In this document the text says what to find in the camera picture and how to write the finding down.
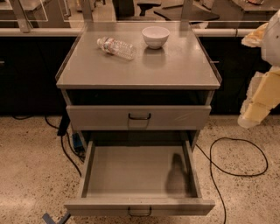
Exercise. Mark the black drawer handle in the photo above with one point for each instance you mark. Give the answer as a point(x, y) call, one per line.
point(139, 213)
point(139, 118)

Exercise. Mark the blue power box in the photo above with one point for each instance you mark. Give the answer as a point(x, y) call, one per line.
point(77, 144)

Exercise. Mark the clear plastic water bottle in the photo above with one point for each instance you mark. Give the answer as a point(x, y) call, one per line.
point(117, 47)

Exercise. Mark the black office chair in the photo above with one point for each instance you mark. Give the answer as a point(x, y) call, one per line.
point(145, 5)

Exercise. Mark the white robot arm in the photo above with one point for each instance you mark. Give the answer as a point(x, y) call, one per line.
point(267, 37)

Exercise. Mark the grey drawer cabinet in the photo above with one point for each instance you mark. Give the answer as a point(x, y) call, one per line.
point(178, 74)

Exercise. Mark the black top drawer handle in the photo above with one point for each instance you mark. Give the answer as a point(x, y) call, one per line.
point(139, 118)

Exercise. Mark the grey top drawer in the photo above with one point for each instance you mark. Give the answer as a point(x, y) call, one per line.
point(116, 117)

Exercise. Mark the white ceramic bowl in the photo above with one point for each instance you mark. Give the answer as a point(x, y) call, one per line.
point(155, 36)

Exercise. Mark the grey drawer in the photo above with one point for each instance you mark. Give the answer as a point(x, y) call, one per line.
point(116, 117)
point(118, 177)

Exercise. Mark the white horizontal rail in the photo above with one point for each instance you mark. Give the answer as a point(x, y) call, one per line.
point(68, 32)

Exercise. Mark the black middle drawer handle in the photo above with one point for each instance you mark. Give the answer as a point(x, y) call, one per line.
point(139, 213)

